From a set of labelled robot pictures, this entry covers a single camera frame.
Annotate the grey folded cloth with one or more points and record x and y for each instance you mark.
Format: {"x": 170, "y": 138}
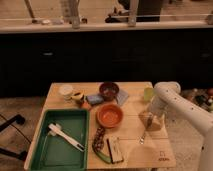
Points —
{"x": 121, "y": 97}

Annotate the silver metal fork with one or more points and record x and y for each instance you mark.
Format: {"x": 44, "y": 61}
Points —
{"x": 142, "y": 138}

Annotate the wooden block with black edge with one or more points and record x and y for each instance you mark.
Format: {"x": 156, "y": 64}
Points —
{"x": 114, "y": 150}

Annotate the green plastic tray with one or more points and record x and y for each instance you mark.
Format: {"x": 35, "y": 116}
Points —
{"x": 54, "y": 153}

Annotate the dark maroon bowl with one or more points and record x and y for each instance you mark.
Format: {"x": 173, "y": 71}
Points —
{"x": 108, "y": 90}

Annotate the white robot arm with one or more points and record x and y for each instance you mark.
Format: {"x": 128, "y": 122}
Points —
{"x": 168, "y": 94}

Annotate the black chair base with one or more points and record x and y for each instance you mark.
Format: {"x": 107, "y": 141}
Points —
{"x": 13, "y": 122}

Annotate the light green plastic cup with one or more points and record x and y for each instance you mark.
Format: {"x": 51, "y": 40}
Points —
{"x": 148, "y": 94}

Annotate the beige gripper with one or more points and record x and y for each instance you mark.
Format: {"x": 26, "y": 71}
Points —
{"x": 157, "y": 121}

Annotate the orange red bowl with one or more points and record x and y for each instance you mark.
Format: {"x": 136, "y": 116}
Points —
{"x": 109, "y": 115}

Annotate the white cup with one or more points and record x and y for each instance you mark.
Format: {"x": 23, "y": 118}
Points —
{"x": 66, "y": 91}

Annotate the small orange object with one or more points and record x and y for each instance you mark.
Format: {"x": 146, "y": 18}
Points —
{"x": 86, "y": 106}

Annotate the brown beaded trivet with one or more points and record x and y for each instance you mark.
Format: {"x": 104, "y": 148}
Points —
{"x": 98, "y": 142}

